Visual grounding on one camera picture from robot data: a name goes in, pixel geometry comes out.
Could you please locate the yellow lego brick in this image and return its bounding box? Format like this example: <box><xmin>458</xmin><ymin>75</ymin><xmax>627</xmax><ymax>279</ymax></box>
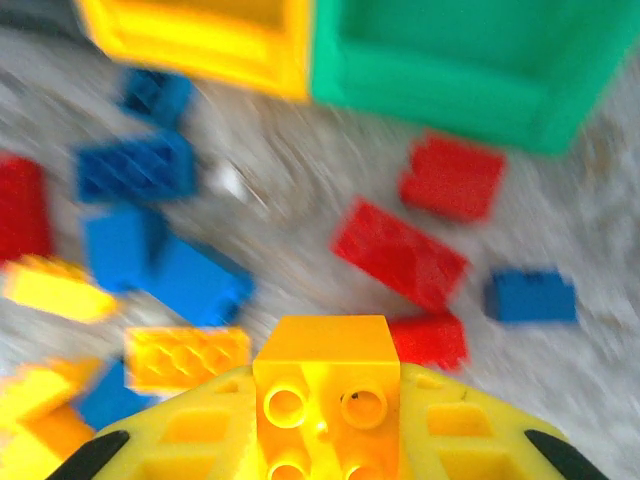
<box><xmin>2</xmin><ymin>254</ymin><xmax>119</xmax><ymax>324</ymax></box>
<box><xmin>123</xmin><ymin>327</ymin><xmax>251</xmax><ymax>394</ymax></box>
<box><xmin>252</xmin><ymin>314</ymin><xmax>401</xmax><ymax>480</ymax></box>

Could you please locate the curved yellow lego piece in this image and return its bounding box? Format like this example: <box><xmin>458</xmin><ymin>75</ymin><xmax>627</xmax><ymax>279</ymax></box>
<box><xmin>0</xmin><ymin>355</ymin><xmax>104</xmax><ymax>480</ymax></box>

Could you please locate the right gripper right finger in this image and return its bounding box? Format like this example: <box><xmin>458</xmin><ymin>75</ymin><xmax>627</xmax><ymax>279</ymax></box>
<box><xmin>398</xmin><ymin>363</ymin><xmax>612</xmax><ymax>480</ymax></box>

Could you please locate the red lego brick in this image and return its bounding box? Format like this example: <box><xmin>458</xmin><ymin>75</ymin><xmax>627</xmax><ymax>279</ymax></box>
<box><xmin>387</xmin><ymin>312</ymin><xmax>471</xmax><ymax>371</ymax></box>
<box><xmin>397</xmin><ymin>132</ymin><xmax>506</xmax><ymax>224</ymax></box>
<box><xmin>0</xmin><ymin>154</ymin><xmax>51</xmax><ymax>266</ymax></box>
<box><xmin>329</xmin><ymin>197</ymin><xmax>469</xmax><ymax>314</ymax></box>

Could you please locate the small blue lego brick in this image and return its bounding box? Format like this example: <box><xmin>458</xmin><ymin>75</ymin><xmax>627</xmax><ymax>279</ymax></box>
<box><xmin>119</xmin><ymin>67</ymin><xmax>196</xmax><ymax>126</ymax></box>

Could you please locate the yellow plastic container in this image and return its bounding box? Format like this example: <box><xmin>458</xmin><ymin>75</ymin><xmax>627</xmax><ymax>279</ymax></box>
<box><xmin>74</xmin><ymin>0</ymin><xmax>311</xmax><ymax>104</ymax></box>

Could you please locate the green plastic container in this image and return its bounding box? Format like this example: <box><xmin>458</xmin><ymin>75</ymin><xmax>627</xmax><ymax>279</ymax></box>
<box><xmin>309</xmin><ymin>0</ymin><xmax>640</xmax><ymax>156</ymax></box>

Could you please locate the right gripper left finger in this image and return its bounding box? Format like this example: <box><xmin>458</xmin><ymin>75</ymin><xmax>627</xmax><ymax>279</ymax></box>
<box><xmin>44</xmin><ymin>364</ymin><xmax>257</xmax><ymax>480</ymax></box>

